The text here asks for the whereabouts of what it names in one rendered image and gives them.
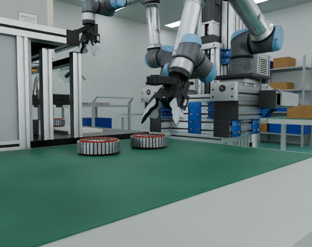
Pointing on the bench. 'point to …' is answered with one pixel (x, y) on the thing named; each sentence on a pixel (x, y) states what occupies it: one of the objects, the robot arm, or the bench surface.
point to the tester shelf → (36, 34)
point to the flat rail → (54, 65)
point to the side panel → (10, 93)
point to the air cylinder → (36, 127)
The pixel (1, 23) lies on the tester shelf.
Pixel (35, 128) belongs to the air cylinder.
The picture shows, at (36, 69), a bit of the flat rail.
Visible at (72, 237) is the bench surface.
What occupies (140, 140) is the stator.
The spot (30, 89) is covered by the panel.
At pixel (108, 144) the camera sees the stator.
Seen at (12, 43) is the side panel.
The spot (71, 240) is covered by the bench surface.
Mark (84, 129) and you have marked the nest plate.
